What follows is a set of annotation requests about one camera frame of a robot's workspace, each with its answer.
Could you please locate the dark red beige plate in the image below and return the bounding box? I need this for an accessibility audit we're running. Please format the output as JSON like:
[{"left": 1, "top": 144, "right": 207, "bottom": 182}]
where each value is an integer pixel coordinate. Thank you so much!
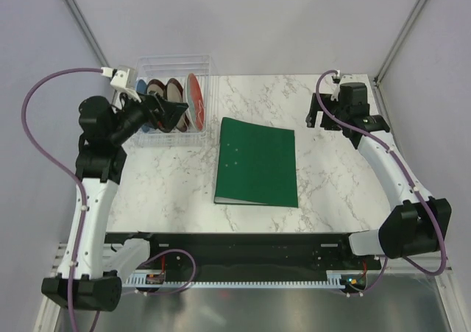
[{"left": 164, "top": 78, "right": 189, "bottom": 133}]

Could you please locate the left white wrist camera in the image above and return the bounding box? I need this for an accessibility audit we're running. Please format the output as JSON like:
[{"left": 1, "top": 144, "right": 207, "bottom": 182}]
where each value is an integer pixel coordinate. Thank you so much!
[{"left": 101, "top": 66, "right": 137, "bottom": 91}]

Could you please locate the red teal floral plate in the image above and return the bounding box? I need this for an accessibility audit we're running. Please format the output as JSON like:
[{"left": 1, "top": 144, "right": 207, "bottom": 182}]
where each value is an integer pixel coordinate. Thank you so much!
[{"left": 184, "top": 73, "right": 205, "bottom": 131}]

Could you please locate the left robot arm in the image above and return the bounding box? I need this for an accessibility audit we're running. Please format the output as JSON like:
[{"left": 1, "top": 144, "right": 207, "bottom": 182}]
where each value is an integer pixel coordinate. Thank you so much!
[{"left": 41, "top": 94, "right": 188, "bottom": 311}]

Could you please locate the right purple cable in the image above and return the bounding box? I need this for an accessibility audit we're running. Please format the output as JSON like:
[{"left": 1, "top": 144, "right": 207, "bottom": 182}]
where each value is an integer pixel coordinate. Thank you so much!
[{"left": 316, "top": 69, "right": 450, "bottom": 276}]

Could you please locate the green ring binder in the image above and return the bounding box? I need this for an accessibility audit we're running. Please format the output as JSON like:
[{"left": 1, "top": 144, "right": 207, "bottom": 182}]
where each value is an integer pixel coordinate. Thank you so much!
[{"left": 214, "top": 117, "right": 298, "bottom": 208}]

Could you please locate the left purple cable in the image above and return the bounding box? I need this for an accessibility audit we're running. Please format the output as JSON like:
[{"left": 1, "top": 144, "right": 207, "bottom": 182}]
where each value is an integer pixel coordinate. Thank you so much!
[{"left": 21, "top": 67, "right": 106, "bottom": 332}]

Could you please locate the white slotted cable duct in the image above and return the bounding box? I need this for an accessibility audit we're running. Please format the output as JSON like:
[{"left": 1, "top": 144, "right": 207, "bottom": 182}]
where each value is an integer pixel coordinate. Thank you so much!
[{"left": 122, "top": 270, "right": 366, "bottom": 289}]

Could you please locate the light blue plate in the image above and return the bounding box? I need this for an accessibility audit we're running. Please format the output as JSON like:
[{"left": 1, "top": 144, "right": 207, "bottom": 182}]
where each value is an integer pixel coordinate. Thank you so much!
[{"left": 135, "top": 80, "right": 152, "bottom": 133}]

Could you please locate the white wire dish rack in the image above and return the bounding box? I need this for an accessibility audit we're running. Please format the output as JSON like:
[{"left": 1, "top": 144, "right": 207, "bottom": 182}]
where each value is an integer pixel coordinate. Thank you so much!
[{"left": 129, "top": 54, "right": 218, "bottom": 147}]

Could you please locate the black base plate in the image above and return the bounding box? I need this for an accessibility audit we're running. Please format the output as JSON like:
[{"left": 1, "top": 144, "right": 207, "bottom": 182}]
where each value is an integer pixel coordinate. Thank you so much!
[{"left": 105, "top": 233, "right": 381, "bottom": 282}]

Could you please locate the purple cable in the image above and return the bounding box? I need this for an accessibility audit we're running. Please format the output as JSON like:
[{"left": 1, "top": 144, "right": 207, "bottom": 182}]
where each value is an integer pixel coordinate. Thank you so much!
[
  {"left": 316, "top": 69, "right": 450, "bottom": 276},
  {"left": 21, "top": 67, "right": 106, "bottom": 332}
]

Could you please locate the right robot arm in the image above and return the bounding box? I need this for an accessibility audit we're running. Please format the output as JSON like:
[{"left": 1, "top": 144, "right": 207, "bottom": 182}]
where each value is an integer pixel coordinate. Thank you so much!
[{"left": 306, "top": 82, "right": 451, "bottom": 269}]

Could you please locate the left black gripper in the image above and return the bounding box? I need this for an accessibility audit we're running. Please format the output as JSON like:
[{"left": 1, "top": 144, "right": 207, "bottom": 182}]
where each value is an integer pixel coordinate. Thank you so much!
[{"left": 108, "top": 86, "right": 187, "bottom": 144}]

